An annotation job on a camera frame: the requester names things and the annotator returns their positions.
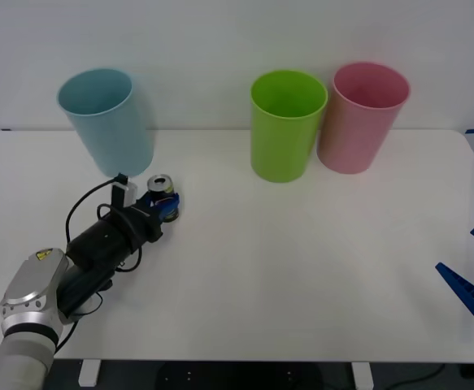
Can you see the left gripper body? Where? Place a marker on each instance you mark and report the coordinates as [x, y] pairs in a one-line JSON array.
[[146, 222]]

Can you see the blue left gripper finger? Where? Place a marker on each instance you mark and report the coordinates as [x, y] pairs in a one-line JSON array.
[[168, 207], [149, 198]]

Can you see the dark drink can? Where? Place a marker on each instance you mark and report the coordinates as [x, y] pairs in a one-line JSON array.
[[159, 183]]

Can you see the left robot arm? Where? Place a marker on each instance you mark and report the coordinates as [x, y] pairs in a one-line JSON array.
[[33, 284]]

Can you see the pale blue plastic bin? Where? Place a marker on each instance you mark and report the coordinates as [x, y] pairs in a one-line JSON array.
[[110, 130]]

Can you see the green plastic bin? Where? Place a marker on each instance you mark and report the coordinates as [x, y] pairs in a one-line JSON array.
[[281, 142]]

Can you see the white table leg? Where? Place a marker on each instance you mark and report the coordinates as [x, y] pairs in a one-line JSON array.
[[362, 374], [88, 373]]

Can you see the pink plastic bin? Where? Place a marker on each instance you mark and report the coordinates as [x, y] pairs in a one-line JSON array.
[[350, 134]]

